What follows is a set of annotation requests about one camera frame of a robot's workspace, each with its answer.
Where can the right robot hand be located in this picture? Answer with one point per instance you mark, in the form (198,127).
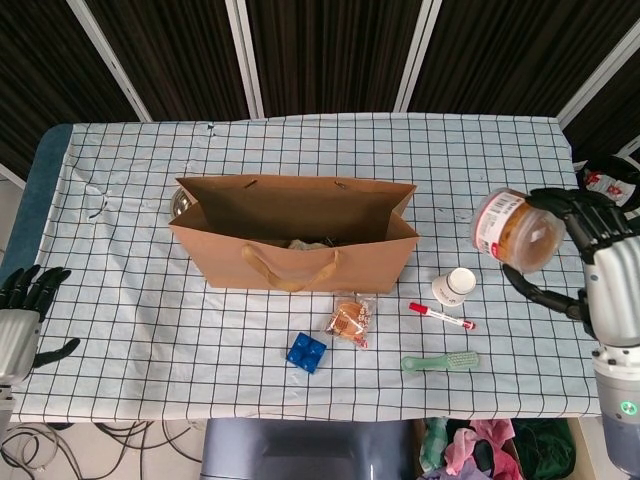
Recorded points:
(615,295)

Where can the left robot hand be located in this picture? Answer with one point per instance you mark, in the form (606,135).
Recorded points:
(17,340)

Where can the clear jar of cookies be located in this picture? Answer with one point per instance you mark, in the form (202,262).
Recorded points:
(520,235)

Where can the packaged round bread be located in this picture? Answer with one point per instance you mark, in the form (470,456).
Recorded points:
(350,322)

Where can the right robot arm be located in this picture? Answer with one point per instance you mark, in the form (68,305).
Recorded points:
(620,425)

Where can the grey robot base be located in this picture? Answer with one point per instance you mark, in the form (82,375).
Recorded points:
(300,450)

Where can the black bag with red print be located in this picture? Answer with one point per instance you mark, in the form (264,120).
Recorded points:
(602,175)

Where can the blue checkered tablecloth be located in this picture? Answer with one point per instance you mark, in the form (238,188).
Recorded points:
(150,300)

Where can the cardboard box of clothes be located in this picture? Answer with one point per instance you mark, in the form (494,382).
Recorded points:
(587,450)

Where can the white paper cup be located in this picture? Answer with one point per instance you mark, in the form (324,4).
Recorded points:
(452,287)

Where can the dark green garment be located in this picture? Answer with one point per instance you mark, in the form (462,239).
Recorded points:
(542,447)

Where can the red and white marker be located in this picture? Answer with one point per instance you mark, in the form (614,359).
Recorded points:
(440,315)

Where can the dark screen panel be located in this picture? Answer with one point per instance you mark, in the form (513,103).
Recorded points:
(170,55)
(45,75)
(330,55)
(615,115)
(510,55)

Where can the green plastic brush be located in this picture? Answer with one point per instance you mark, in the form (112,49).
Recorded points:
(440,361)

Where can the pink garment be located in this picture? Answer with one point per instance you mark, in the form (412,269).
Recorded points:
(480,440)

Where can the teal plaid cloth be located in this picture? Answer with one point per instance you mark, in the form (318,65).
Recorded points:
(432,442)

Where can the blue building block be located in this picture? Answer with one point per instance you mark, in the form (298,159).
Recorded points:
(306,354)

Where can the brown paper bag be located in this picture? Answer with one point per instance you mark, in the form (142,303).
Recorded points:
(300,270)

